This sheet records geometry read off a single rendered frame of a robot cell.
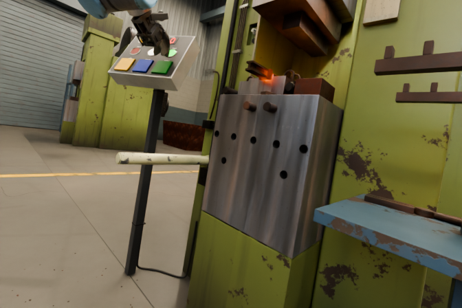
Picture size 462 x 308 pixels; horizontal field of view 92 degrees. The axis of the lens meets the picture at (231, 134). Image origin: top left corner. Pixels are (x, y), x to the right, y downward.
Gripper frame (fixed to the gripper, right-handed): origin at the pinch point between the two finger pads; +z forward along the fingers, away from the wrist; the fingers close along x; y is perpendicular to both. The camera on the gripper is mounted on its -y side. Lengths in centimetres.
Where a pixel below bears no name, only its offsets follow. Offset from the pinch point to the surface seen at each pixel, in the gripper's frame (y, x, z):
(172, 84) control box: 12.3, 5.7, 6.3
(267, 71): 10.0, 46.7, -2.9
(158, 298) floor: 91, 13, 58
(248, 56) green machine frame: -13.5, 32.4, 10.9
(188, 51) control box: -5.4, 7.0, 3.3
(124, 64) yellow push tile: 7.2, -19.5, 1.5
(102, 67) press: -193, -353, 208
